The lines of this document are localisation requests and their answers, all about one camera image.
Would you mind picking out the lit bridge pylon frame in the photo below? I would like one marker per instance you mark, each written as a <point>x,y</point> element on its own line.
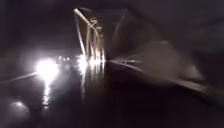
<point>90,40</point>

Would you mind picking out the vehicle with bright headlights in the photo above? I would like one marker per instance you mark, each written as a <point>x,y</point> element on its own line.
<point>47,69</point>

